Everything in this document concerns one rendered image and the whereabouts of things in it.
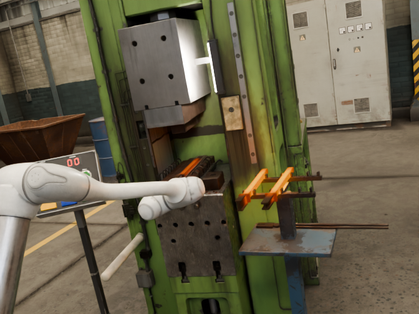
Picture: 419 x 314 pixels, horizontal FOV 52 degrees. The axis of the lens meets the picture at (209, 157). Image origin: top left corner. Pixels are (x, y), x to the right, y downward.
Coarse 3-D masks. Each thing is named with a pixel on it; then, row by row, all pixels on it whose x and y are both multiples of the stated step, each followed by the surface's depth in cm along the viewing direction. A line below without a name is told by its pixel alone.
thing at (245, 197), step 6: (258, 174) 201; (258, 180) 193; (252, 186) 186; (246, 192) 180; (252, 192) 182; (240, 198) 170; (246, 198) 175; (240, 204) 169; (246, 204) 174; (240, 210) 169
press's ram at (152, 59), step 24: (144, 24) 200; (168, 24) 198; (192, 24) 221; (144, 48) 203; (168, 48) 201; (192, 48) 217; (144, 72) 207; (168, 72) 204; (192, 72) 213; (144, 96) 210; (168, 96) 207; (192, 96) 209
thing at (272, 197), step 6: (288, 168) 202; (282, 174) 194; (288, 174) 193; (282, 180) 187; (276, 186) 180; (282, 186) 184; (270, 192) 175; (276, 192) 174; (264, 198) 168; (270, 198) 167; (276, 198) 171; (264, 204) 163; (270, 204) 167
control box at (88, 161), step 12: (72, 156) 220; (84, 156) 220; (96, 156) 221; (84, 168) 218; (96, 168) 219; (60, 204) 212; (72, 204) 212; (84, 204) 213; (96, 204) 217; (36, 216) 211; (48, 216) 216
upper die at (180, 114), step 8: (184, 104) 211; (192, 104) 224; (200, 104) 238; (144, 112) 212; (152, 112) 211; (160, 112) 210; (168, 112) 209; (176, 112) 208; (184, 112) 210; (192, 112) 222; (200, 112) 237; (152, 120) 212; (160, 120) 211; (168, 120) 210; (176, 120) 209; (184, 120) 209
